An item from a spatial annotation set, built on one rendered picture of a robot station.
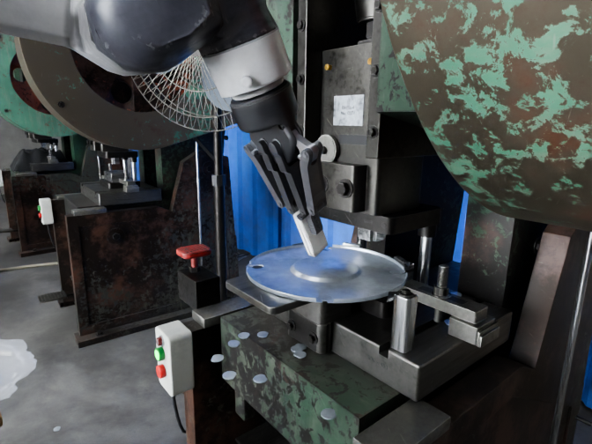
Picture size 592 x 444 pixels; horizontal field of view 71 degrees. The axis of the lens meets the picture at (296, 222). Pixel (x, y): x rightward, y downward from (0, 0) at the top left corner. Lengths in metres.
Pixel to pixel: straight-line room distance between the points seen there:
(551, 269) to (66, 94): 1.69
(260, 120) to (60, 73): 1.46
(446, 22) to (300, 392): 0.58
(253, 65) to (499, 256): 0.63
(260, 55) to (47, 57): 1.48
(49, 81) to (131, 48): 1.46
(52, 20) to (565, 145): 0.48
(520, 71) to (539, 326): 0.68
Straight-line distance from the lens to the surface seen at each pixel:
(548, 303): 0.94
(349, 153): 0.74
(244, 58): 0.45
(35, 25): 0.52
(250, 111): 0.47
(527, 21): 0.31
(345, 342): 0.74
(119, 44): 0.42
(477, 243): 0.91
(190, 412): 1.03
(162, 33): 0.41
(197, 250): 0.96
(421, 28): 0.35
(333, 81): 0.78
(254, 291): 0.67
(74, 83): 1.88
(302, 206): 0.53
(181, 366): 0.92
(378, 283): 0.71
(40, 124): 3.60
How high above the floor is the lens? 1.04
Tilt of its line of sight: 13 degrees down
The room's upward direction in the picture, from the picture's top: 1 degrees clockwise
